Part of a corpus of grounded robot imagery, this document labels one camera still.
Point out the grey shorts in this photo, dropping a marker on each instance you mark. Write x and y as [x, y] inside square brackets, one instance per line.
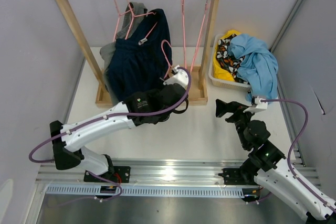
[107, 51]

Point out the navy blue shorts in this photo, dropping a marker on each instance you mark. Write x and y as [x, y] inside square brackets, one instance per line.
[138, 63]

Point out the camouflage patterned shorts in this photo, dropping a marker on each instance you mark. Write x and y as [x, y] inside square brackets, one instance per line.
[227, 62]

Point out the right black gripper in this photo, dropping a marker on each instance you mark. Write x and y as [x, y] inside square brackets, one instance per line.
[234, 111]

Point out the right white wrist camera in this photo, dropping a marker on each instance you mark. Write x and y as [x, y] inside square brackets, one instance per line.
[257, 105]

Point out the wooden clothes rack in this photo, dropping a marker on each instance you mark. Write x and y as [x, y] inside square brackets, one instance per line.
[198, 93]

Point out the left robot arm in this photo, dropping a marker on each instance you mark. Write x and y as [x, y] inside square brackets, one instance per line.
[148, 107]

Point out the aluminium mounting rail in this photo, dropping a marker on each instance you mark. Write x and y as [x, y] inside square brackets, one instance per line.
[165, 172]

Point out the light blue shorts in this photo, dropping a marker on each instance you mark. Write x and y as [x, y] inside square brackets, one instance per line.
[259, 67]

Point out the pink hanger of yellow shorts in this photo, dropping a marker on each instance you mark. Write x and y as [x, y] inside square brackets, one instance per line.
[199, 35]

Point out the yellow shorts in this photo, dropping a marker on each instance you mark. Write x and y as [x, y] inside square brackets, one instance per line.
[216, 64]

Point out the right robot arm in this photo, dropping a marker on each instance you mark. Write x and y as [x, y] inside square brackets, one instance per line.
[268, 167]

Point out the pink hanger of grey shorts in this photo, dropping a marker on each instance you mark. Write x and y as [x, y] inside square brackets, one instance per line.
[120, 14]

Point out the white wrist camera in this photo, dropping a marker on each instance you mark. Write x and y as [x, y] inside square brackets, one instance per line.
[179, 76]
[257, 105]

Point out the white plastic basket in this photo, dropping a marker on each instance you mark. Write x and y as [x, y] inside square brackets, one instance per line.
[219, 82]

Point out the pink hanger of navy shorts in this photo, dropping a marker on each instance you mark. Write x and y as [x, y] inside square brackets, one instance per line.
[136, 20]

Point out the slotted cable duct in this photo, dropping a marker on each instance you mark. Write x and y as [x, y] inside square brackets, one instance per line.
[151, 191]

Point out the pink hanger of blue shorts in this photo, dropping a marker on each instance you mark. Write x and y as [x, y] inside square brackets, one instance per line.
[169, 62]

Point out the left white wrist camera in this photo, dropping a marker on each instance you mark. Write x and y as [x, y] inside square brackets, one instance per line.
[179, 76]

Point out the pink hanger of camouflage shorts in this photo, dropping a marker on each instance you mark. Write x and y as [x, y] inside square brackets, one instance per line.
[183, 33]

